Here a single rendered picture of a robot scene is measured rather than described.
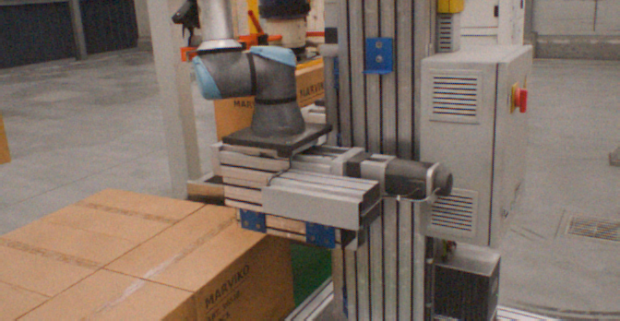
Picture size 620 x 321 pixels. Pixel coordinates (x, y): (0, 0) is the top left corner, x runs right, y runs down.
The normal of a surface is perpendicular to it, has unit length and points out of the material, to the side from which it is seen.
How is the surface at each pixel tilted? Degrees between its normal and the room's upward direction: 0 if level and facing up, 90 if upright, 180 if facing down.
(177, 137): 90
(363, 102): 90
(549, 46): 90
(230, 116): 90
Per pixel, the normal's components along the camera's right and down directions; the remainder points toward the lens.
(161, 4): -0.45, 0.28
